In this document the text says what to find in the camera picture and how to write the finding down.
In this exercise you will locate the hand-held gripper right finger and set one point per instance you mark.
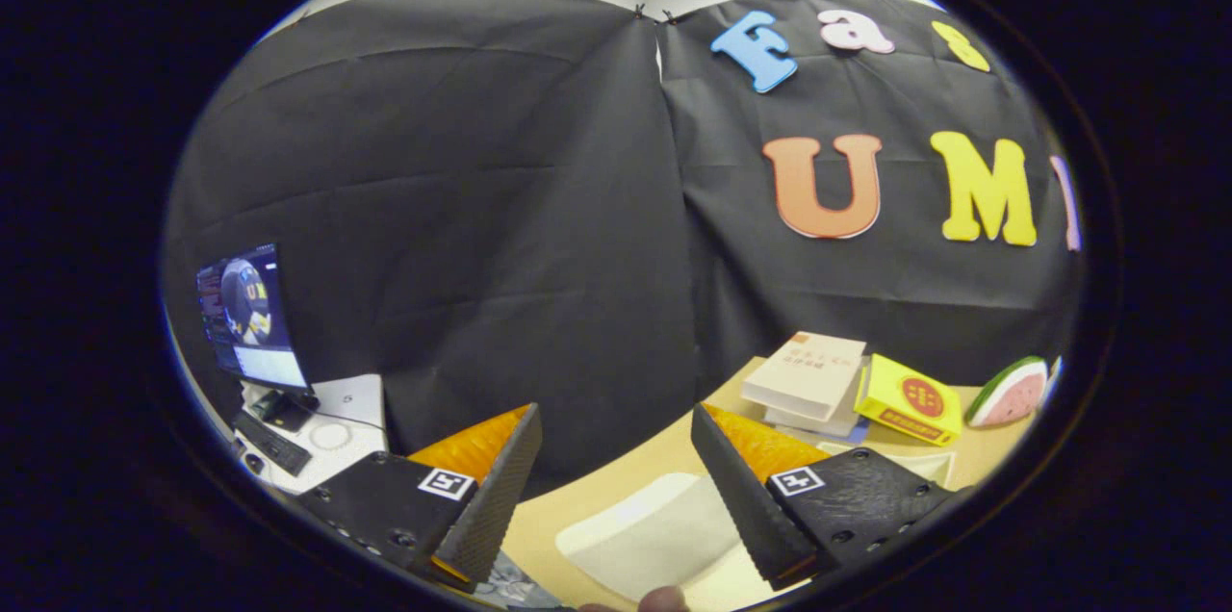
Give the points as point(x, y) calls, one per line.
point(746, 506)

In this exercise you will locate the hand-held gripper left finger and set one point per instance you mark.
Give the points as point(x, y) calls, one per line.
point(496, 506)

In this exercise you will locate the cream storage box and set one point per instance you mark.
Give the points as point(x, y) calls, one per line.
point(645, 535)

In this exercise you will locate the grey patterned cloth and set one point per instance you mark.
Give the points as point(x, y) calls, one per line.
point(510, 583)

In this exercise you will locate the beige book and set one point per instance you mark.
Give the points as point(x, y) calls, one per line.
point(804, 371)

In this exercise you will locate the white side desk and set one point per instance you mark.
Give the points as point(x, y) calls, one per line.
point(356, 400)

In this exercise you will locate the yellow book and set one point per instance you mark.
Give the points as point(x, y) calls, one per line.
point(914, 395)

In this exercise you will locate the black keyboard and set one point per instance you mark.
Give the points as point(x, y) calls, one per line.
point(274, 444)

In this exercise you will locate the watermelon slice plush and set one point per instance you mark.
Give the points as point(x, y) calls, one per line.
point(1006, 395)

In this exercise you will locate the computer monitor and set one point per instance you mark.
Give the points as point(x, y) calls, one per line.
point(250, 304)

